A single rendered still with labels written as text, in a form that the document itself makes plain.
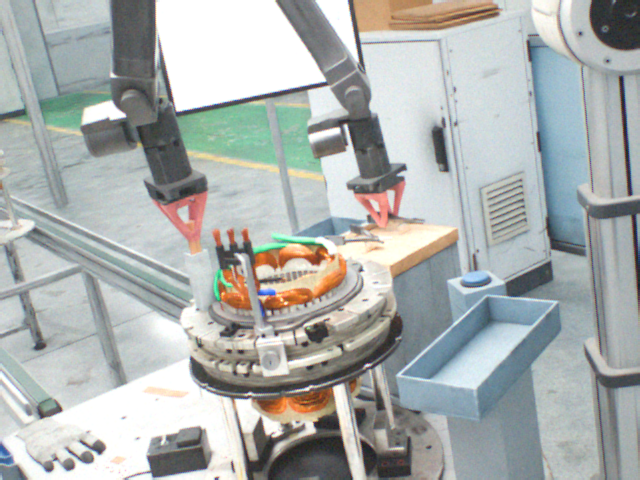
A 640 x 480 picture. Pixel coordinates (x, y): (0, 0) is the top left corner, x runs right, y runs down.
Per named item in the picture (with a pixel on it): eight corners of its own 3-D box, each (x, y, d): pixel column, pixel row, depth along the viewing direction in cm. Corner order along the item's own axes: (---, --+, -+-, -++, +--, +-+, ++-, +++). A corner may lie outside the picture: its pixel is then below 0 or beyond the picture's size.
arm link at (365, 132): (376, 111, 149) (376, 104, 155) (337, 121, 150) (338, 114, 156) (385, 149, 152) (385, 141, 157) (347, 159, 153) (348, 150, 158)
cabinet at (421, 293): (334, 392, 165) (309, 265, 157) (397, 350, 177) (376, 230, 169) (414, 417, 151) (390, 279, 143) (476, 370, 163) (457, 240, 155)
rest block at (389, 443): (377, 459, 134) (372, 429, 132) (380, 439, 139) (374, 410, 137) (406, 456, 133) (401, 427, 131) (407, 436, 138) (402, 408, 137)
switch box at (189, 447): (157, 459, 154) (149, 431, 152) (211, 449, 154) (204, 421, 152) (151, 479, 148) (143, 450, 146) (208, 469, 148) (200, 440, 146)
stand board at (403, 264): (307, 265, 157) (305, 252, 157) (376, 229, 169) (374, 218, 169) (391, 279, 143) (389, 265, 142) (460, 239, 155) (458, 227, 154)
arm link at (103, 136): (140, 93, 112) (145, 52, 117) (57, 112, 113) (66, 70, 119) (173, 158, 121) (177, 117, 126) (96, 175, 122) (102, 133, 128)
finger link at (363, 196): (362, 231, 160) (349, 183, 157) (386, 215, 164) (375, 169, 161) (389, 233, 155) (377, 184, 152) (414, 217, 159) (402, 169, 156)
